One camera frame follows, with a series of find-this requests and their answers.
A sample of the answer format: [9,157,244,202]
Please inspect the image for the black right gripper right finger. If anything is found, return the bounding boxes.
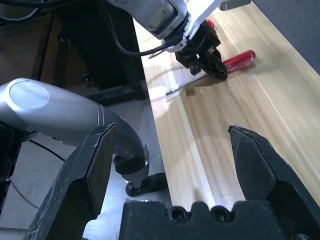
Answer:
[227,124,320,240]

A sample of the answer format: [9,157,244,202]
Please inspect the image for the black side cabinet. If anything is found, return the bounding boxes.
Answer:
[0,0,141,89]

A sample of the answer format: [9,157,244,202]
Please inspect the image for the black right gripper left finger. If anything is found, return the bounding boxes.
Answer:
[23,121,119,240]

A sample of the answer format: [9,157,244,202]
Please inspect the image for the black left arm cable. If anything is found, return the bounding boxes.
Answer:
[109,23,176,59]

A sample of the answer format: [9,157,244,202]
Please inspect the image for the dark grey pegboard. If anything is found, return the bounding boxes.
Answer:
[254,0,320,76]

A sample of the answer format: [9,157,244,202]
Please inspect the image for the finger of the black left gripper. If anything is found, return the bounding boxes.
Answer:
[188,61,201,76]
[197,47,229,81]

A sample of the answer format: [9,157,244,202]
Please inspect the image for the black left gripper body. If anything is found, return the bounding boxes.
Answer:
[174,21,221,69]

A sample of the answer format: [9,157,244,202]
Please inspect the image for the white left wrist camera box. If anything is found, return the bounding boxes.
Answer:
[164,0,252,54]

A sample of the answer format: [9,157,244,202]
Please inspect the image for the red handled screwdriver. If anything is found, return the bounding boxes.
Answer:
[165,49,257,97]

